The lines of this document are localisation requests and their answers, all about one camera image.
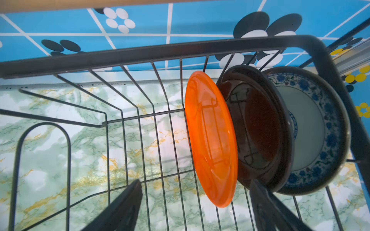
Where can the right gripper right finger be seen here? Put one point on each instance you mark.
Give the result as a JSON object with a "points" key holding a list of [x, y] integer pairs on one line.
{"points": [[270, 213]]}

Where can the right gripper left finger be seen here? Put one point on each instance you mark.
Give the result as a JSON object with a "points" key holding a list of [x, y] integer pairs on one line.
{"points": [[122, 213]]}

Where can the black plate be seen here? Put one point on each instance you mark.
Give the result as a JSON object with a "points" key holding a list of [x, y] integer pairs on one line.
{"points": [[262, 127]]}

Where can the orange plate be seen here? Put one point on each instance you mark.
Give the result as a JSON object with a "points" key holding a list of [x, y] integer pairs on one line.
{"points": [[213, 139]]}

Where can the black wire dish rack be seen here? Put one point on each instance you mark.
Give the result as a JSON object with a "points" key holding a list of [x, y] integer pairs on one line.
{"points": [[89, 140]]}

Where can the left wooden rack handle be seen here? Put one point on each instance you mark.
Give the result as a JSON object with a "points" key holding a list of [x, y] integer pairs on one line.
{"points": [[19, 6]]}

